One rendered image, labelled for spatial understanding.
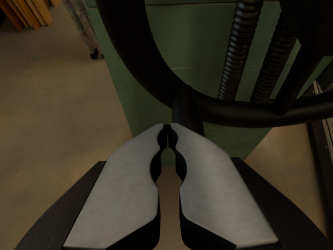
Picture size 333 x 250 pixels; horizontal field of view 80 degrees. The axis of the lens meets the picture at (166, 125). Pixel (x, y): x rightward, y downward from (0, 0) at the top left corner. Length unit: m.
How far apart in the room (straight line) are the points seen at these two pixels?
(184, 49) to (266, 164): 0.75
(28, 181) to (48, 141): 0.20
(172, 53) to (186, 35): 0.04
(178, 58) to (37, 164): 0.88
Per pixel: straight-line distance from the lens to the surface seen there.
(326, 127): 1.04
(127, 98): 0.49
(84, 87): 1.26
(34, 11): 1.82
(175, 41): 0.37
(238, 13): 0.22
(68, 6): 1.26
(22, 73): 1.54
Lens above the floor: 0.87
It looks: 59 degrees down
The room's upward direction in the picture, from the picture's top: 2 degrees counter-clockwise
